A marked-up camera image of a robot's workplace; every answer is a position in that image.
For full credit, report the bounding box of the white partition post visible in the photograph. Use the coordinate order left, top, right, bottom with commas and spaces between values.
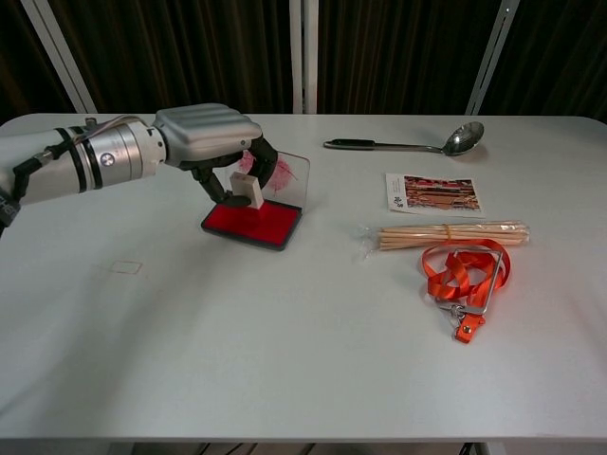
289, 0, 321, 115
20, 0, 99, 115
465, 0, 524, 117

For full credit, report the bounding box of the printed picture card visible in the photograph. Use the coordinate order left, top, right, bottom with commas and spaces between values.
384, 171, 488, 216

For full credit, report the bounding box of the wooden sticks bundle in bag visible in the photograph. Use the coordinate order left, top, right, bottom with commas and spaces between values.
352, 218, 532, 262

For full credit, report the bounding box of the red ink pad clear lid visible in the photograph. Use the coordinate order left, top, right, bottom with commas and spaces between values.
199, 149, 312, 252

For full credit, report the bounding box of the clear plastic piece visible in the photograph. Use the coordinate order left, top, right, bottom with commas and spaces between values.
110, 259, 144, 276

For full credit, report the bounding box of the white red rectangular stamp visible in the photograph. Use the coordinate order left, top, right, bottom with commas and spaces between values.
228, 172, 265, 218

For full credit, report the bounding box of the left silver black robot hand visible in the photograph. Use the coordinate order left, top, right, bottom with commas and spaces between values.
151, 103, 280, 209

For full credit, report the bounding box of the steel ladle black handle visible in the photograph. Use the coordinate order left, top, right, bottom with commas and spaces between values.
322, 120, 487, 158

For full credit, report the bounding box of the orange lanyard with clip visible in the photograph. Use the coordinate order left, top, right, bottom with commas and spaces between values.
420, 238, 513, 344

